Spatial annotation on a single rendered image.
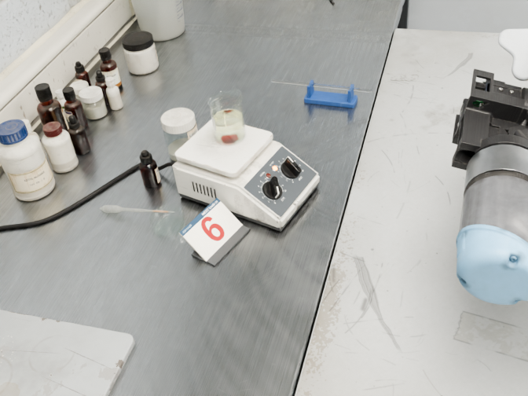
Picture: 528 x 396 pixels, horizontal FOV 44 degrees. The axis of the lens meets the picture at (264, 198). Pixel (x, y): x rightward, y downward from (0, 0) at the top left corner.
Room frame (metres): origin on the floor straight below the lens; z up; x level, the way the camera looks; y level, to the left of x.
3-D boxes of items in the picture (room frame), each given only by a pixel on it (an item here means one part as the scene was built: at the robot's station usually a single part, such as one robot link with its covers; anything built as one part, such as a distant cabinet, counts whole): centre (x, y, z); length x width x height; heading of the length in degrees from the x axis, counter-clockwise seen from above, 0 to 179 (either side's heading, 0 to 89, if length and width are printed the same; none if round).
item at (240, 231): (0.71, 0.08, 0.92); 0.09 x 0.06 x 0.04; 141
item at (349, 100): (1.07, -0.15, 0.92); 0.10 x 0.03 x 0.04; 66
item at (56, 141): (0.95, 0.35, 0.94); 0.05 x 0.05 x 0.09
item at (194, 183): (0.83, 0.03, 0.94); 0.22 x 0.13 x 0.08; 55
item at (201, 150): (0.84, 0.05, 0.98); 0.12 x 0.12 x 0.01; 55
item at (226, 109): (0.86, 0.04, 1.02); 0.06 x 0.05 x 0.08; 137
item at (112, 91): (1.13, 0.27, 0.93); 0.03 x 0.03 x 0.07
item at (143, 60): (1.29, 0.23, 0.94); 0.07 x 0.07 x 0.07
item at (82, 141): (0.99, 0.32, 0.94); 0.03 x 0.03 x 0.08
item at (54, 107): (1.05, 0.38, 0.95); 0.04 x 0.04 x 0.11
